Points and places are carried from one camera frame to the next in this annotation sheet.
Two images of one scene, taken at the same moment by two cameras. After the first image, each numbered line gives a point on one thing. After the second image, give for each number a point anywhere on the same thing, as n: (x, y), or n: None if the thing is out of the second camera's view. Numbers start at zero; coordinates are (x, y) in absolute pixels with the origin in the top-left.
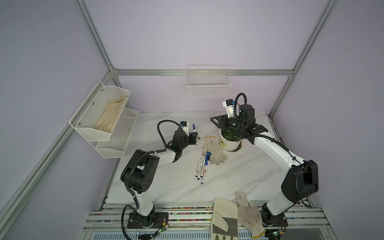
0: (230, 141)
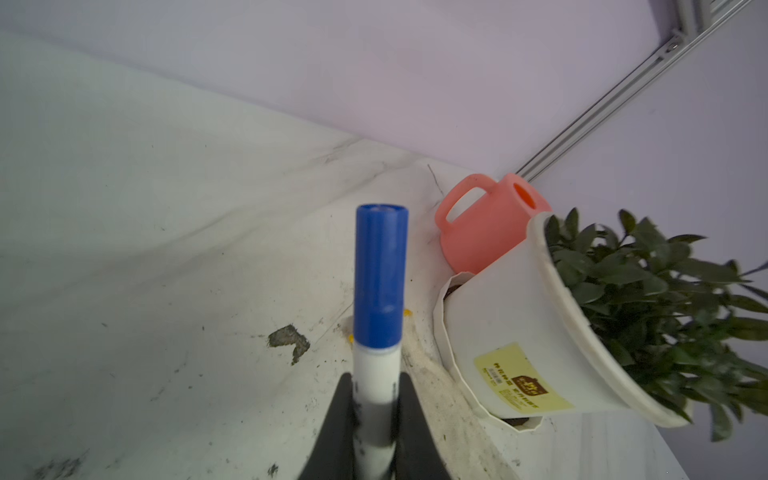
0: (578, 319)
